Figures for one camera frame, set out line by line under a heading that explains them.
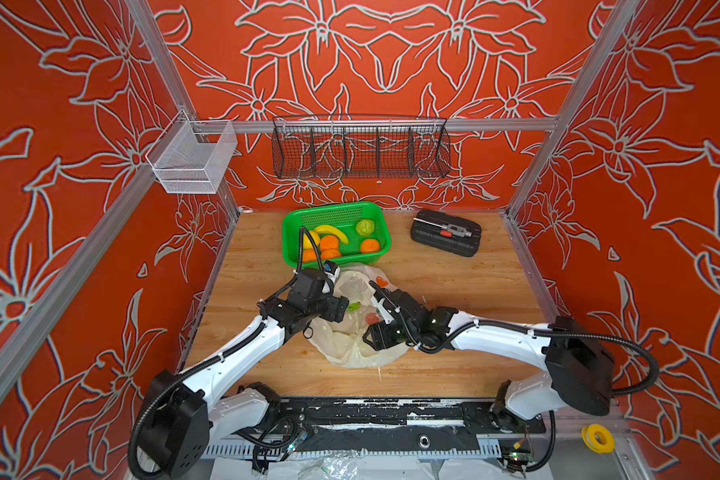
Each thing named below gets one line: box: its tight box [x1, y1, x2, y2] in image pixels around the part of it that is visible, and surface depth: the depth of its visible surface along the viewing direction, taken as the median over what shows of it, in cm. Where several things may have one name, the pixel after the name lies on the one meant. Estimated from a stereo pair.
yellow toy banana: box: [314, 224, 349, 245], surface depth 112 cm
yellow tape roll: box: [581, 424, 616, 454], surface depth 71 cm
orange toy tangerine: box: [321, 249, 342, 260], surface depth 100 cm
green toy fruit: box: [356, 219, 375, 237], surface depth 109 cm
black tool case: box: [410, 209, 482, 257], surface depth 106 cm
